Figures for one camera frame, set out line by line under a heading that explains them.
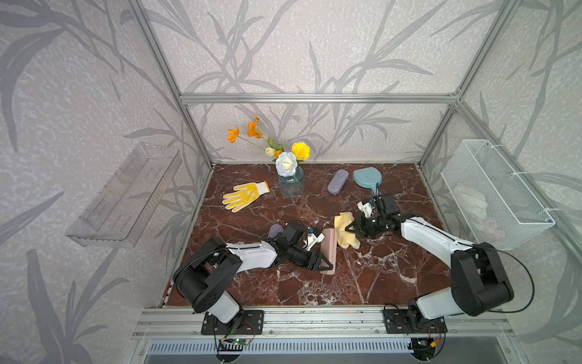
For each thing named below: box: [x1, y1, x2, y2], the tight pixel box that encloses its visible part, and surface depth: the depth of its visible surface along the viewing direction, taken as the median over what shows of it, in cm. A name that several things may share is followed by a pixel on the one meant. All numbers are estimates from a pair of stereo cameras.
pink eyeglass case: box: [319, 228, 338, 276], surface depth 82 cm
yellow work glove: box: [222, 180, 271, 214], surface depth 110 cm
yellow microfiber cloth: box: [334, 212, 361, 250], surface depth 85 cm
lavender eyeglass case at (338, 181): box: [327, 169, 350, 196], surface depth 113 cm
